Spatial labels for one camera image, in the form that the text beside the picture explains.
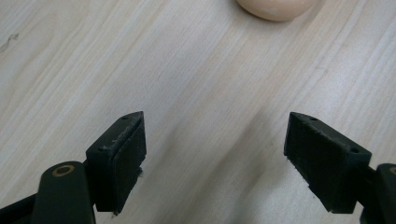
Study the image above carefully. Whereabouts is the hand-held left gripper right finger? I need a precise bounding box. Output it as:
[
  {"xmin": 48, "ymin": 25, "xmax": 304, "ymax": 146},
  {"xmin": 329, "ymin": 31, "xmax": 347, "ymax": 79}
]
[{"xmin": 283, "ymin": 111, "xmax": 373, "ymax": 215}]

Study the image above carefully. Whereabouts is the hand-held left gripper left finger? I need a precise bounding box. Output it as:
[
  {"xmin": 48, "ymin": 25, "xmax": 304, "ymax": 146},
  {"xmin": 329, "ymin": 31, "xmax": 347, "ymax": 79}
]
[{"xmin": 85, "ymin": 110, "xmax": 148, "ymax": 217}]

